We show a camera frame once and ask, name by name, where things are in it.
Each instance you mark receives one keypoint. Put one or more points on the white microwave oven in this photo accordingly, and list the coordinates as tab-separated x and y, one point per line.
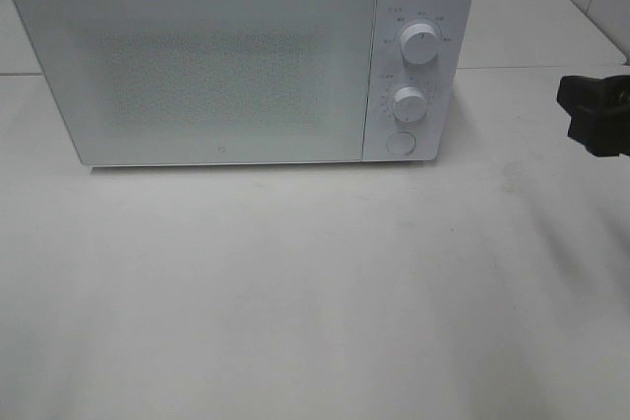
389	72

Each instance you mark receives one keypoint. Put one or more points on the white microwave door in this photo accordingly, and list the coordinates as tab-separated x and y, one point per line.
178	82

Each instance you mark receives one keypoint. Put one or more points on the white microwave knob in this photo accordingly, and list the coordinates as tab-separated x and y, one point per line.
419	42
409	104

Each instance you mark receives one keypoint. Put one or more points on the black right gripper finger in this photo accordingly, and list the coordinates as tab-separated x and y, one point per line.
595	99
602	132

